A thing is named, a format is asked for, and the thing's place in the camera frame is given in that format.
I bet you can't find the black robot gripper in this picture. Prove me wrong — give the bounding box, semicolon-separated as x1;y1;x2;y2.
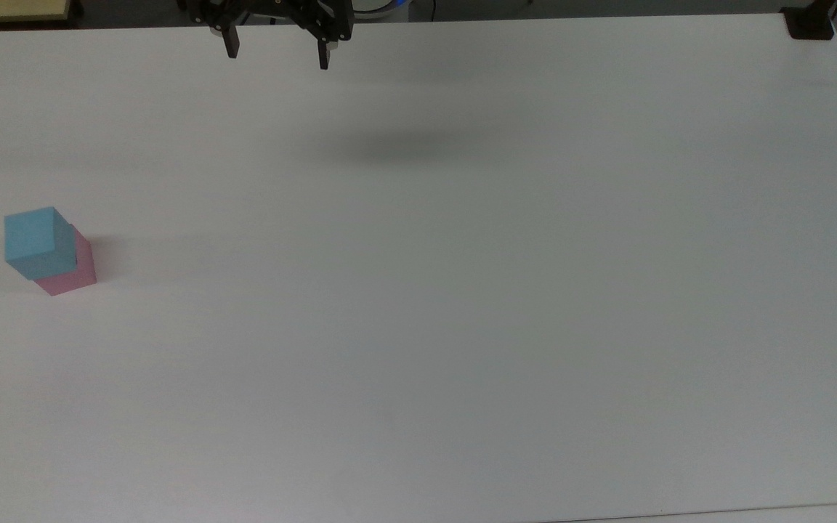
186;0;355;72

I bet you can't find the blue foam cube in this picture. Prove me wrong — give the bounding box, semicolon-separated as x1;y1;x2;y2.
4;206;78;281

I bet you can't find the pink foam cube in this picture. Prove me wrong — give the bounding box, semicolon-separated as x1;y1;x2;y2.
33;224;97;296

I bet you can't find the yellow wooden board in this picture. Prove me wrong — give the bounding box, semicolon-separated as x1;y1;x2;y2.
0;0;72;24

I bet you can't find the black table clamp mount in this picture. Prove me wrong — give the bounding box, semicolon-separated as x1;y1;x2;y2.
780;0;837;41

